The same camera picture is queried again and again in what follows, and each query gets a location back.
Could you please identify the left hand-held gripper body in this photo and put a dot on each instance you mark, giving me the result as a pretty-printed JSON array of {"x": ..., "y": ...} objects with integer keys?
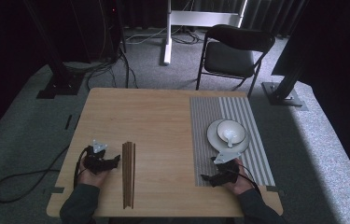
[{"x": 96, "y": 161}]

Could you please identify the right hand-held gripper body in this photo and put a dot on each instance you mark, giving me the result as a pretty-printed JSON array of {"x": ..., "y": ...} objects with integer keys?
[{"x": 228, "y": 174}]

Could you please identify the bundle of wooden chopsticks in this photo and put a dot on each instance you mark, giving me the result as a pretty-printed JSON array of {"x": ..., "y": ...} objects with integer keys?
[{"x": 128, "y": 174}]

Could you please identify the white round plate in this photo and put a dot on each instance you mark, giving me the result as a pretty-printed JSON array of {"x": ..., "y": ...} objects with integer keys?
[{"x": 213, "y": 140}]

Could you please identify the person's left hand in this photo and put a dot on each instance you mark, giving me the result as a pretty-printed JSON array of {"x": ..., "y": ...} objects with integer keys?
[{"x": 91, "y": 179}]

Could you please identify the person's right hand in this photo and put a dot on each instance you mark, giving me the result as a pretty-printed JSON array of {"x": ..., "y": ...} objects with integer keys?
[{"x": 244, "y": 183}]

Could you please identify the white ceramic spoon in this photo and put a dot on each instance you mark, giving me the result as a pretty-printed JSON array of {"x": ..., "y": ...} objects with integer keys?
[{"x": 229, "y": 137}]

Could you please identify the grey tape piece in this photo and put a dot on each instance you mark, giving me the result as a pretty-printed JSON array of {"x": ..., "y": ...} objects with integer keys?
[
  {"x": 274, "y": 189},
  {"x": 57, "y": 190}
]

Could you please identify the white bowl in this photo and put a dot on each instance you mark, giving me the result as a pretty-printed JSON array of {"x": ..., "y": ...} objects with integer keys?
[{"x": 235, "y": 126}]

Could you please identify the black tape strip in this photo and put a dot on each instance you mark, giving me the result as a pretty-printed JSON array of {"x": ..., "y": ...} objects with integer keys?
[{"x": 68, "y": 122}]

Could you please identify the grey striped placemat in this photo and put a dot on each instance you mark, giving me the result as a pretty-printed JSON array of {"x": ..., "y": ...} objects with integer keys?
[{"x": 203, "y": 115}]

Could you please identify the black metal stand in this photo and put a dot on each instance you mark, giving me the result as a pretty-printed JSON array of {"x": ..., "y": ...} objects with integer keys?
[
  {"x": 283, "y": 93},
  {"x": 60, "y": 84}
]

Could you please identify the black folding chair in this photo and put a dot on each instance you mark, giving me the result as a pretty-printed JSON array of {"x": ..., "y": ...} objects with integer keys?
[{"x": 228, "y": 57}]

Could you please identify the dark equipment cabinet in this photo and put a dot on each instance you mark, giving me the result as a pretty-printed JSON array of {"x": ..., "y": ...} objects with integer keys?
[{"x": 101, "y": 28}]

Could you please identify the dark curtain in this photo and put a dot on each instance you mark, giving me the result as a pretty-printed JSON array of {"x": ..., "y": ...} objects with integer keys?
[{"x": 269, "y": 15}]

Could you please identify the white desk frame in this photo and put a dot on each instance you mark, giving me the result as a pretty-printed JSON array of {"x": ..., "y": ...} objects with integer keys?
[{"x": 200, "y": 18}]

